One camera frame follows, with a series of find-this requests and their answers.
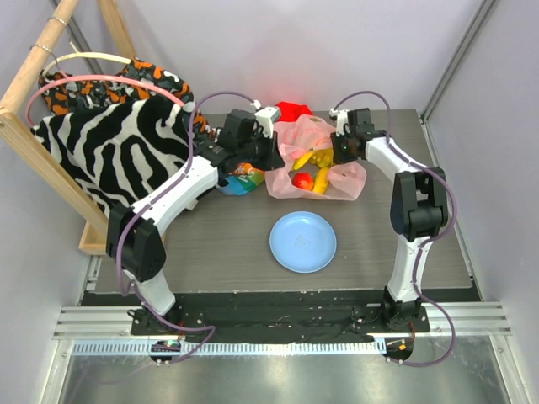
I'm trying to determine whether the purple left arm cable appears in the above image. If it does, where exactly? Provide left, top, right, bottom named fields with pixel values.
left=115, top=90, right=260, bottom=365

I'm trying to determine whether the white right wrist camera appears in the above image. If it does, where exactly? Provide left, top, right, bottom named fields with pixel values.
left=328, top=109, right=349, bottom=136

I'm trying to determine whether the aluminium rail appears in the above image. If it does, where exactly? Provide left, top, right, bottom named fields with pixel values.
left=53, top=303, right=511, bottom=357

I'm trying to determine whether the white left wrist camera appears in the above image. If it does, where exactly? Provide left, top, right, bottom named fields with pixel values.
left=254, top=106, right=281, bottom=138

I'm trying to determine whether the pink plastic bag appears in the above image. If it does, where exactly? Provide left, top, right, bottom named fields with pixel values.
left=265, top=115, right=367, bottom=201

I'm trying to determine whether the colourful rainbow pouch bag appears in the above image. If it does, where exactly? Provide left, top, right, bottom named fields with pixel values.
left=217, top=162, right=265, bottom=196

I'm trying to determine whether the red cloth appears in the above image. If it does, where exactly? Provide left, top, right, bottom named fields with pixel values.
left=276, top=101, right=313, bottom=122

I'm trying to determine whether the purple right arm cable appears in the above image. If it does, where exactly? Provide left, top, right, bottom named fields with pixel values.
left=334, top=90, right=457, bottom=366

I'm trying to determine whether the wooden rack frame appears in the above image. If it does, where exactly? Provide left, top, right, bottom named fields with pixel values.
left=0, top=0, right=136, bottom=256

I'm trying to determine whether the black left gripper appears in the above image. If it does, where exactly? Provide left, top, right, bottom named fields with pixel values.
left=237, top=129, right=285, bottom=173

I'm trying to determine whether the pink hose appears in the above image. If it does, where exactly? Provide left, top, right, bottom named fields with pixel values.
left=25, top=74, right=186, bottom=127

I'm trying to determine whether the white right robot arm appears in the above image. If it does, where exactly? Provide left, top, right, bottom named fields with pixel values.
left=329, top=109, right=449, bottom=332

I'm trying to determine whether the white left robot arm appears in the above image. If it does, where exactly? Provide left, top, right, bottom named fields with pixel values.
left=106, top=106, right=285, bottom=336

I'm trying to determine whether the blue plastic plate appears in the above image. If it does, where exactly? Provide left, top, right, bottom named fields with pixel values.
left=269, top=211, right=337, bottom=274

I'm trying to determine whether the zebra pattern cloth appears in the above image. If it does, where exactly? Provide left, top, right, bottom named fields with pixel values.
left=47, top=96, right=215, bottom=215

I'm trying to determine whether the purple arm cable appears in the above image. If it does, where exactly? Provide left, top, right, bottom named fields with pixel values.
left=334, top=90, right=457, bottom=366
left=115, top=90, right=260, bottom=365

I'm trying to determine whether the cream hose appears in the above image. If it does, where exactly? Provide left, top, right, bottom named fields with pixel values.
left=41, top=51, right=132, bottom=73

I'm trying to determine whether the orange black patterned cloth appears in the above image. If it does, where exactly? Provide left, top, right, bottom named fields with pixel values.
left=41, top=58, right=195, bottom=126

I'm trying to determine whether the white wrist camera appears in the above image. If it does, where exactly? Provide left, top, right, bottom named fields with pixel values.
left=328, top=109, right=349, bottom=136
left=254, top=106, right=281, bottom=138

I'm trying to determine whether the yellow fake banana bunch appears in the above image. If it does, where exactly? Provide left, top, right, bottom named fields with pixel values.
left=312, top=167, right=330, bottom=194

